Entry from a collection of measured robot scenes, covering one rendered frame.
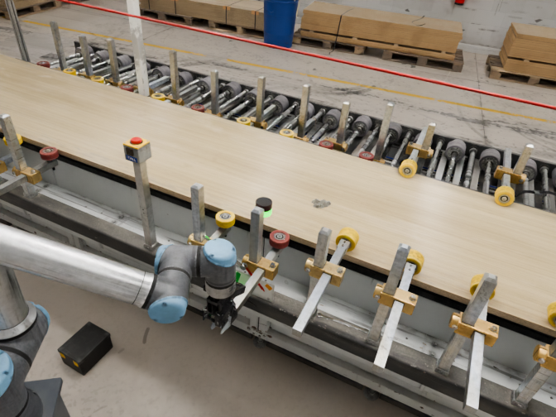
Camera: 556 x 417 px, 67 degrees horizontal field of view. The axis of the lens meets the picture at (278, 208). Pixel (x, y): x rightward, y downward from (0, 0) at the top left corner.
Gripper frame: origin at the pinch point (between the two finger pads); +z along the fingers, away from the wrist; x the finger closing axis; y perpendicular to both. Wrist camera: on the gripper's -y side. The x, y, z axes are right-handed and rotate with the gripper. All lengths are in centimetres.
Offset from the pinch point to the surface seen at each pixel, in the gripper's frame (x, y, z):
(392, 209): 35, -84, -8
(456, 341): 70, -27, -5
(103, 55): -221, -177, -2
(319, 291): 25.4, -17.6, -13.5
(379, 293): 43, -27, -13
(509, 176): 81, -133, -14
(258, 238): -2.4, -27.1, -16.9
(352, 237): 27, -48, -15
